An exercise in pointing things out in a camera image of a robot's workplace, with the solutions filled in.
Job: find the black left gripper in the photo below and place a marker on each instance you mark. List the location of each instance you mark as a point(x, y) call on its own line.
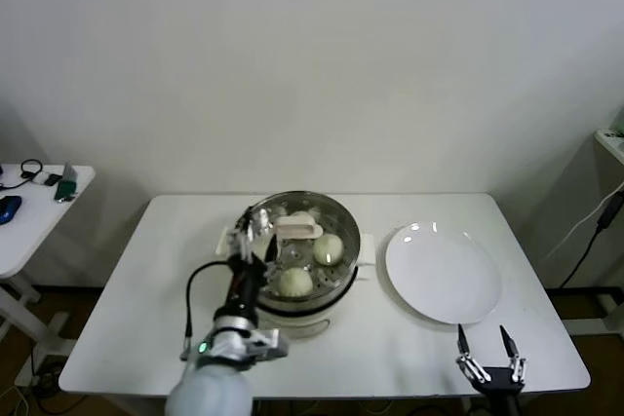
point(246, 284)

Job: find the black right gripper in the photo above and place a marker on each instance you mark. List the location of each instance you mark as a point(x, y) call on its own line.
point(502, 384)

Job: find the white steamed baozi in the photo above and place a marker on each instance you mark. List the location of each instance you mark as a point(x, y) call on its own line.
point(327, 249)
point(302, 215)
point(295, 282)

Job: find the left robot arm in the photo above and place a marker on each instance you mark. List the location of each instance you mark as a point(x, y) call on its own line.
point(219, 377)

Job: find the perforated steel steamer basket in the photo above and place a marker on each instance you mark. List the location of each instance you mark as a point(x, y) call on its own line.
point(353, 236)

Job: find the white electric cooker base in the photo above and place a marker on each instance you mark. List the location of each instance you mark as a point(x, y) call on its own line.
point(302, 324)

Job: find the white round plate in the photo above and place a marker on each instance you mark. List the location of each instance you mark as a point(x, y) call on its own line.
point(439, 275)

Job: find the green tool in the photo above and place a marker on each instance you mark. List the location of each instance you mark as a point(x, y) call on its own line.
point(64, 190)

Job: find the grey upright card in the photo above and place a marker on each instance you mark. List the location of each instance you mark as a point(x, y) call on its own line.
point(69, 172)

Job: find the small white and black device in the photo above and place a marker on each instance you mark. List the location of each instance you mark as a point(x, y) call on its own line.
point(45, 179)

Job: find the white side table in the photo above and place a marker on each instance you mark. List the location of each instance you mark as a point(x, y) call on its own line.
point(29, 240)

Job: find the white shelf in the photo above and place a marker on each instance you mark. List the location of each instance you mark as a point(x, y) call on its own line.
point(612, 145)

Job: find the blue computer mouse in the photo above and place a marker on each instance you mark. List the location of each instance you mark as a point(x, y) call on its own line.
point(9, 208)

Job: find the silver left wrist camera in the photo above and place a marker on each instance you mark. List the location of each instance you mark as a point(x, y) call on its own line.
point(268, 344)

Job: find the white table frame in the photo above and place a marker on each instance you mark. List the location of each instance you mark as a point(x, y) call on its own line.
point(609, 301)

